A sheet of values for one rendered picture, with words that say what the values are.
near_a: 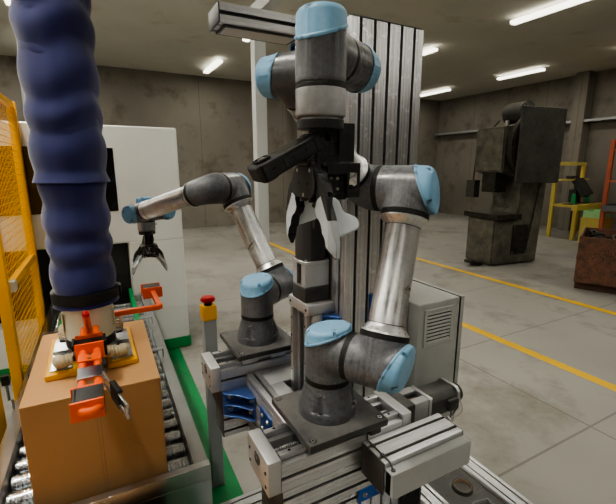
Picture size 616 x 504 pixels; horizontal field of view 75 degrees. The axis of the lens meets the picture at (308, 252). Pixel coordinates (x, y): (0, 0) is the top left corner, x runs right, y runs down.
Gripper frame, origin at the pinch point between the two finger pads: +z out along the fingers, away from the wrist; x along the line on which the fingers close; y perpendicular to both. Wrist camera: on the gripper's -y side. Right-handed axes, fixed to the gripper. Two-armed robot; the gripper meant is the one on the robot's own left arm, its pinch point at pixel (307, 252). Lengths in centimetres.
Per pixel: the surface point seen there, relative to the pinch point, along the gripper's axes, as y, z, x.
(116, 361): -28, 55, 94
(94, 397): -34, 42, 47
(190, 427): -3, 93, 98
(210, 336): 14, 67, 127
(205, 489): -4, 101, 71
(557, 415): 235, 152, 78
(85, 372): -36, 42, 63
